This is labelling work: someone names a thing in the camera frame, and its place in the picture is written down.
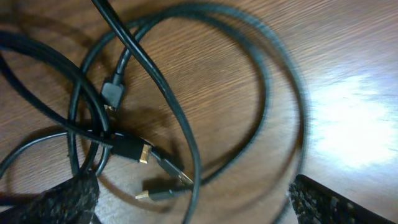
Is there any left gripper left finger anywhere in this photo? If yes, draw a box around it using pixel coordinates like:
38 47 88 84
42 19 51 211
1 172 100 224

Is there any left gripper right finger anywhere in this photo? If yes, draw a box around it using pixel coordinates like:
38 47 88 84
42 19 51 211
289 174 394 224

